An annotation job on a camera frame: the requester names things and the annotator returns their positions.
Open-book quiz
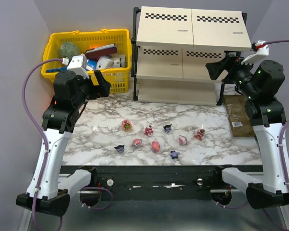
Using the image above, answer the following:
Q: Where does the pink bear strawberry toy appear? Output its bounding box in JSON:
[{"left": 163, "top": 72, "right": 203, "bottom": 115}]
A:
[{"left": 121, "top": 119, "right": 132, "bottom": 131}]

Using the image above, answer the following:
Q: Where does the black purple-bow cat toy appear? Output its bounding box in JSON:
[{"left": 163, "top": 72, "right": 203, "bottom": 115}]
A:
[{"left": 114, "top": 145, "right": 125, "bottom": 154}]

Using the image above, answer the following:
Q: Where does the pink blue-bow bunny toy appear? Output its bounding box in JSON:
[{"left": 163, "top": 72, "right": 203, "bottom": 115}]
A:
[{"left": 132, "top": 138, "right": 143, "bottom": 148}]

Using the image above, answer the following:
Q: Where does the white pink bunny toy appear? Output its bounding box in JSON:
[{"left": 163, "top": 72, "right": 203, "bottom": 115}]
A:
[{"left": 178, "top": 135, "right": 188, "bottom": 146}]

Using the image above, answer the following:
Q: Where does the pink round bunny toy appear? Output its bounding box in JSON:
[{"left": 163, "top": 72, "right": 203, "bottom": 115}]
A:
[{"left": 151, "top": 141, "right": 160, "bottom": 153}]

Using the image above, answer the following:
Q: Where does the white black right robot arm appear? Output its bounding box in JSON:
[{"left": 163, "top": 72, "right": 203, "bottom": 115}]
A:
[{"left": 205, "top": 54, "right": 289, "bottom": 209}]

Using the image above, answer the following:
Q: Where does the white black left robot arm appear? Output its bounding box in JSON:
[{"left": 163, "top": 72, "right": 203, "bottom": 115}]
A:
[{"left": 16, "top": 70, "right": 111, "bottom": 217}]

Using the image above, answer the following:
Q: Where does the beige three-tier shelf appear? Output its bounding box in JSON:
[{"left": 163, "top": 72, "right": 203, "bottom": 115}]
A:
[{"left": 131, "top": 6, "right": 251, "bottom": 106}]

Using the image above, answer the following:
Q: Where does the white blue carton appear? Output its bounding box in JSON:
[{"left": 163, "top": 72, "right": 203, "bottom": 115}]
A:
[{"left": 86, "top": 59, "right": 97, "bottom": 71}]

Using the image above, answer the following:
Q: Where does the yellow plastic shopping basket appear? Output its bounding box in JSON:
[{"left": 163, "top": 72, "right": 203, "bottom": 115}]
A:
[{"left": 40, "top": 28, "right": 132, "bottom": 94}]

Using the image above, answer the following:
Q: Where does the white small box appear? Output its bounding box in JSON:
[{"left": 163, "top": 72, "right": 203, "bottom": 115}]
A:
[{"left": 95, "top": 56, "right": 114, "bottom": 70}]

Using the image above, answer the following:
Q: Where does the dark red book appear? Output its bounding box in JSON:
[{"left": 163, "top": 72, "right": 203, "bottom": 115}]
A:
[{"left": 85, "top": 44, "right": 118, "bottom": 59}]

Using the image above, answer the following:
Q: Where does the white cylindrical can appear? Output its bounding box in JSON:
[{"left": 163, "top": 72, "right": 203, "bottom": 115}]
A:
[{"left": 111, "top": 54, "right": 126, "bottom": 68}]

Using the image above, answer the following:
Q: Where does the blue flat package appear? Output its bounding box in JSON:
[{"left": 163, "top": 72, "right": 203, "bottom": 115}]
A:
[{"left": 46, "top": 67, "right": 67, "bottom": 73}]

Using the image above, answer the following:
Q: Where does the green round melon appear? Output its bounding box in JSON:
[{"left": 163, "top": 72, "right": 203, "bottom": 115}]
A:
[{"left": 57, "top": 42, "right": 81, "bottom": 60}]

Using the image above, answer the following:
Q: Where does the brown coffee bag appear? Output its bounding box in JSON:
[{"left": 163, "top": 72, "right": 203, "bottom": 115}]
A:
[{"left": 223, "top": 95, "right": 255, "bottom": 138}]

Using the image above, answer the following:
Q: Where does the red white bear toy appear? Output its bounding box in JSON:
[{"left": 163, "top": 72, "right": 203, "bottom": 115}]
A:
[{"left": 194, "top": 128, "right": 205, "bottom": 141}]

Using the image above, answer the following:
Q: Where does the red bear cream toy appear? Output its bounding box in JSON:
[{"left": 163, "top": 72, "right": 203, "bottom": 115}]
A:
[{"left": 145, "top": 125, "right": 154, "bottom": 137}]

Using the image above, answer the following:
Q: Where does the black purple cat toy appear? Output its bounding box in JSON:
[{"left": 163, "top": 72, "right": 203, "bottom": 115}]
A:
[{"left": 163, "top": 124, "right": 172, "bottom": 133}]

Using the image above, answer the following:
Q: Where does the purple small figure toy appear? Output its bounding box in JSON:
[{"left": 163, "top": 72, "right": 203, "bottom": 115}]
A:
[{"left": 170, "top": 150, "right": 180, "bottom": 159}]

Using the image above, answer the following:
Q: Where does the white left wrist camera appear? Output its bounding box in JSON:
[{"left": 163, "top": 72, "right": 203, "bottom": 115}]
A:
[{"left": 67, "top": 54, "right": 89, "bottom": 79}]

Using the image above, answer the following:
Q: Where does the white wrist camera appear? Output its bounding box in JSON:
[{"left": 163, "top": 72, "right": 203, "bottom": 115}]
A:
[
  {"left": 241, "top": 40, "right": 269, "bottom": 65},
  {"left": 67, "top": 54, "right": 89, "bottom": 79}
]

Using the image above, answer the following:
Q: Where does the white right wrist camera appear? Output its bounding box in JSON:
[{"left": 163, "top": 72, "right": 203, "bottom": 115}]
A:
[{"left": 241, "top": 40, "right": 269, "bottom": 65}]

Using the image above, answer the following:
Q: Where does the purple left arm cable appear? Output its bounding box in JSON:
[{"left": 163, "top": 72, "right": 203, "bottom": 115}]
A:
[{"left": 22, "top": 58, "right": 64, "bottom": 231}]

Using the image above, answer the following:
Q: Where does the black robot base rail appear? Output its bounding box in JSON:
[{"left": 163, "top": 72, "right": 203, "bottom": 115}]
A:
[{"left": 60, "top": 165, "right": 264, "bottom": 202}]

